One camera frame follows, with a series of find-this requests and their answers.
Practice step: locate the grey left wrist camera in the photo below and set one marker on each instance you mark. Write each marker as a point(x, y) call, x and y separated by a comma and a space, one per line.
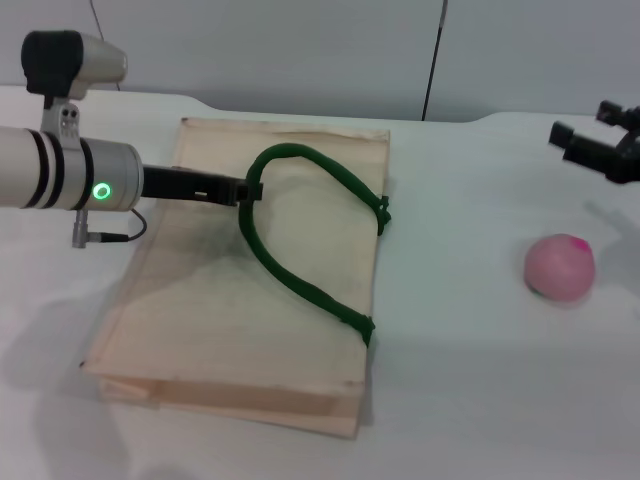
point(75, 62)

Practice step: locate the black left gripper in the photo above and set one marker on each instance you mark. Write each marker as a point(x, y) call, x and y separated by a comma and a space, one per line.
point(190, 184)

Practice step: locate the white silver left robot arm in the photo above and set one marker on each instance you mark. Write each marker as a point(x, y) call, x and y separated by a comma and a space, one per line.
point(60, 170)

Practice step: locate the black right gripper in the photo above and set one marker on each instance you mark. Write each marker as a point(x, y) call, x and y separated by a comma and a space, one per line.
point(631, 150)

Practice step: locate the pink peach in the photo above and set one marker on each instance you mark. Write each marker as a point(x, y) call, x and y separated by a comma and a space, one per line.
point(559, 270)

